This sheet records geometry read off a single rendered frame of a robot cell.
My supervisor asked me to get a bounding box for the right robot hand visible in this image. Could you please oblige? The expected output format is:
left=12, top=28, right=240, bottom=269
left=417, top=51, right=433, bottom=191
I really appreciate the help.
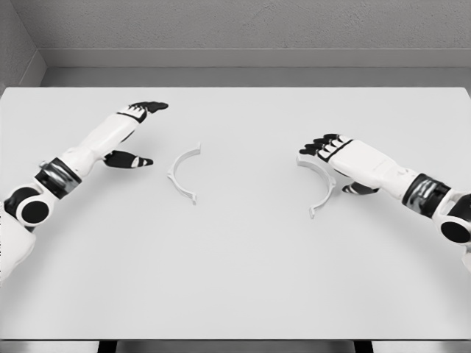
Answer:
left=299, top=133, right=410, bottom=196

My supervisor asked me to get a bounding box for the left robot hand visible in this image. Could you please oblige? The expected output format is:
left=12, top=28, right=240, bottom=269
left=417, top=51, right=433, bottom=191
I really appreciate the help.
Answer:
left=74, top=100, right=169, bottom=170

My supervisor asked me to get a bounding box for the white half pipe clamp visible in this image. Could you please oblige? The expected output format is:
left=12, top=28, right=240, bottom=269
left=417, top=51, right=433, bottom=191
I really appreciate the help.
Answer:
left=166, top=141, right=202, bottom=206
left=295, top=153, right=336, bottom=221

